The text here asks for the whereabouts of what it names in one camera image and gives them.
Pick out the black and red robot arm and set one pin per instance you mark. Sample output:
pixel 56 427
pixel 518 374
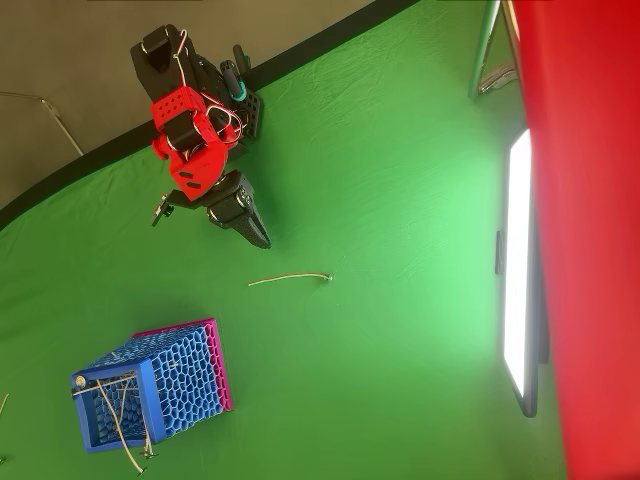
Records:
pixel 175 107

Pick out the blue and magenta lattice basket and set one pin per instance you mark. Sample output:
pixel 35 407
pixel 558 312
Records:
pixel 185 375

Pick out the green cloth with black border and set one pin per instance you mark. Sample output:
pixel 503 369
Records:
pixel 360 200

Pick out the white LED light panel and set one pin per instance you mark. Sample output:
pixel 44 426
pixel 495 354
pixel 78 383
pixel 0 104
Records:
pixel 517 260

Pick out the red panel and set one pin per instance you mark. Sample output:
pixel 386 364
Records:
pixel 590 225

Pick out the small gripper camera board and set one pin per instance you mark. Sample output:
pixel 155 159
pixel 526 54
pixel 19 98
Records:
pixel 161 210

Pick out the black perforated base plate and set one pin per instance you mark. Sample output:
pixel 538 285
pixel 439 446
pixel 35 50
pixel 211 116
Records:
pixel 251 112

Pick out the silver metal stand frame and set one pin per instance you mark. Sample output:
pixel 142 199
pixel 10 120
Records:
pixel 482 50

